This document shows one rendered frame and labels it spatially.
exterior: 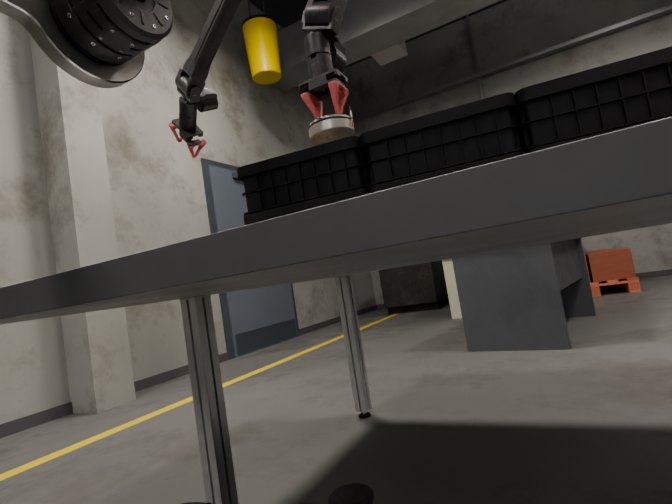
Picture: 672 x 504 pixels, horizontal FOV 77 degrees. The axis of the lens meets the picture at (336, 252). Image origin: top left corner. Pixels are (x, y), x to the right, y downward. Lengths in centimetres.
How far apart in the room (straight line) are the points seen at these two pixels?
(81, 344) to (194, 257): 314
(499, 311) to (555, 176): 285
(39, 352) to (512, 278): 325
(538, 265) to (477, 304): 48
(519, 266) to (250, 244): 276
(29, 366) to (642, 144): 355
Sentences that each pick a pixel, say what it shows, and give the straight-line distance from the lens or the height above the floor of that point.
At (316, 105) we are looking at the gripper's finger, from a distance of 107.
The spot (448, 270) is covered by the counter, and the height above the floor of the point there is 56.
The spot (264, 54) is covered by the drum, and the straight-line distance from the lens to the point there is 544.
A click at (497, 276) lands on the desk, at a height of 50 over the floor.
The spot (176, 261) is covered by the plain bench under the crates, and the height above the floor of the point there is 68.
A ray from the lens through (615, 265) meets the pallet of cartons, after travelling 583.
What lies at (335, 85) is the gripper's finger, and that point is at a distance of 100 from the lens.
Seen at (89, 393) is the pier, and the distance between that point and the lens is 354.
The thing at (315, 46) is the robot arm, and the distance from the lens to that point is 107.
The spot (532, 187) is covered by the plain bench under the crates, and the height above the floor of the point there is 68.
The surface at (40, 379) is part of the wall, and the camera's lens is 364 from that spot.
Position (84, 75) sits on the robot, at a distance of 85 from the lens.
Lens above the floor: 64
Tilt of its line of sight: 4 degrees up
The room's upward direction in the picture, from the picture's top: 9 degrees counter-clockwise
